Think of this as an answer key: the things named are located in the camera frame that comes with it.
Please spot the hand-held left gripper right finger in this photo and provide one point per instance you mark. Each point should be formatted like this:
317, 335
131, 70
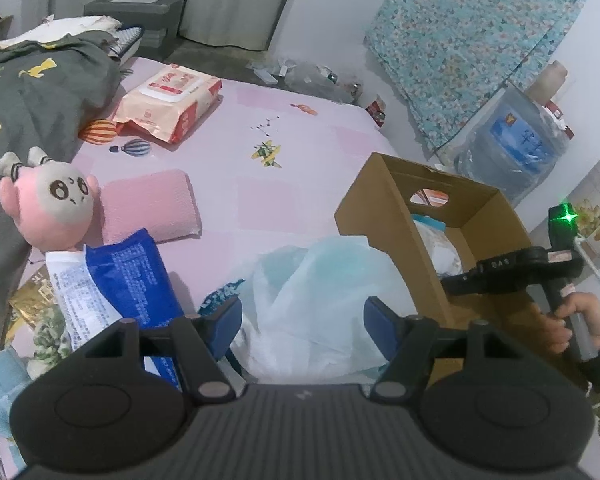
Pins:
377, 325

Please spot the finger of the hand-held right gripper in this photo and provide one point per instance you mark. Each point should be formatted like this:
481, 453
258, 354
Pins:
460, 284

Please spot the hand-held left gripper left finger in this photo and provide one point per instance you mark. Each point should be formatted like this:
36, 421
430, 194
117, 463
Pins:
227, 321

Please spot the light blue white packet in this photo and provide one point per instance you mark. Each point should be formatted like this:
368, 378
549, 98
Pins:
440, 250

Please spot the blue tissue packet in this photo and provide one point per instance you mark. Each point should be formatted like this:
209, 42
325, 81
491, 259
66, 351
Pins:
130, 285

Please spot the cardboard box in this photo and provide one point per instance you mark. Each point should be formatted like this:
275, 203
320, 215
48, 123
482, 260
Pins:
375, 210

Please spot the pink towel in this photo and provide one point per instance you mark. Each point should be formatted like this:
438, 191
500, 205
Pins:
150, 205

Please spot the white packet blue print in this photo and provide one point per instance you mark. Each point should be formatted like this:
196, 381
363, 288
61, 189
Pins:
72, 295

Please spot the gold packet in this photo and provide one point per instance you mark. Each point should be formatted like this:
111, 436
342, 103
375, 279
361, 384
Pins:
30, 300

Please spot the pink plush toy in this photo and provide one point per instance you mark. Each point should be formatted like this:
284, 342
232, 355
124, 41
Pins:
55, 205

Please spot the light blue striped towel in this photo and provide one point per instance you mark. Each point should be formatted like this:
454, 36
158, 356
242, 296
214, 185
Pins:
0, 380

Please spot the person's right hand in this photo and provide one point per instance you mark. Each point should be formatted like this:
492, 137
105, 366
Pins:
547, 332

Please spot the white plastic bag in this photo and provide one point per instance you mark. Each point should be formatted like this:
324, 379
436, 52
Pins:
320, 300

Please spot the large water jug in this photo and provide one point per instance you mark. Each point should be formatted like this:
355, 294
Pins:
510, 145

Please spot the pink printed bed sheet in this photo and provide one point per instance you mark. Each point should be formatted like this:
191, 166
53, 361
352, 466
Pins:
280, 185

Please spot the red white packet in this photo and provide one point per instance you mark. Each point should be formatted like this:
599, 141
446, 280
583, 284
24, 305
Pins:
560, 120

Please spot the small red carton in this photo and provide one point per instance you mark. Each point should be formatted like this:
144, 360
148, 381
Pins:
377, 110

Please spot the pink wet wipes pack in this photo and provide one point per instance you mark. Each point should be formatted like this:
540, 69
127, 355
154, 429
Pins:
170, 100

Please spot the blue floral padded mat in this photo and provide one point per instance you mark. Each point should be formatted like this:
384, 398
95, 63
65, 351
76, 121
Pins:
460, 35

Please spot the clear plastic bag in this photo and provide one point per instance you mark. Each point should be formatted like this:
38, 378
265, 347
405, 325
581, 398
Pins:
310, 77

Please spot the grey printed quilt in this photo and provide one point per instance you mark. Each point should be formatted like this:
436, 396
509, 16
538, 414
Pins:
30, 110

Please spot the striped grey cloth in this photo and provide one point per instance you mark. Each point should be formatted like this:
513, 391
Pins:
127, 40

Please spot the grey storage box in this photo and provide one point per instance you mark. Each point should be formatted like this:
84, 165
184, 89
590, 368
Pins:
130, 15

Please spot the white pillow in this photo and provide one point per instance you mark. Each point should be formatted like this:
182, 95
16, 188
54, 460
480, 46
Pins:
65, 27

